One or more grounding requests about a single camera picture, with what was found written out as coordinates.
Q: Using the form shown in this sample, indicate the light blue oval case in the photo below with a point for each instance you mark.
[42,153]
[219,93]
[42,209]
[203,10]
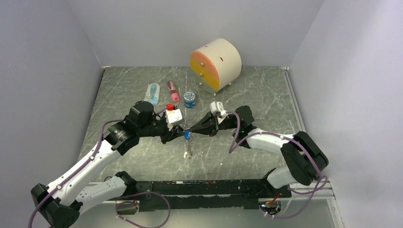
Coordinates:
[152,94]

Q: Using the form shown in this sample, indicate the blue plastic key tag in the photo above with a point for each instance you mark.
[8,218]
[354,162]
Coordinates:
[187,134]

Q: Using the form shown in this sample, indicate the beige round drawer cabinet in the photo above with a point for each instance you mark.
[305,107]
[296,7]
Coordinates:
[215,65]

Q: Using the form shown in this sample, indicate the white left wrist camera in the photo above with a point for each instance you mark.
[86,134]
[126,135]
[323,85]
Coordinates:
[173,116]

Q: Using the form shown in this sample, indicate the blue round tin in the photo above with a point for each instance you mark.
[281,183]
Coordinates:
[189,99]

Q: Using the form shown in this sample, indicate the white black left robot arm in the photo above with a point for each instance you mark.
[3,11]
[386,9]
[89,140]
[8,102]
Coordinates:
[63,200]

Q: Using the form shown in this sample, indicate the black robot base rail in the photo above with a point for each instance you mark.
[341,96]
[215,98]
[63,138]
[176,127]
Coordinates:
[195,194]

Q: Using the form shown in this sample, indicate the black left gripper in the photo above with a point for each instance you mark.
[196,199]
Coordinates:
[177,131]

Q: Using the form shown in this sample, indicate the pink marker tube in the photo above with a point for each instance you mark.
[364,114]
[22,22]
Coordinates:
[173,91]

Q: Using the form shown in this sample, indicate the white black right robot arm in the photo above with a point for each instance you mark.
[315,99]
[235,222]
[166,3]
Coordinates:
[304,160]

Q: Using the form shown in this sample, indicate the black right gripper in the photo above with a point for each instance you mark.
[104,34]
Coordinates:
[209,126]

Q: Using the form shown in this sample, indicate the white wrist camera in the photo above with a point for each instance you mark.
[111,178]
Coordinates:
[173,116]
[218,111]

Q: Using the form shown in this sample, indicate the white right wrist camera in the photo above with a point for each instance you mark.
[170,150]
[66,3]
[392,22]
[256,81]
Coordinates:
[218,111]

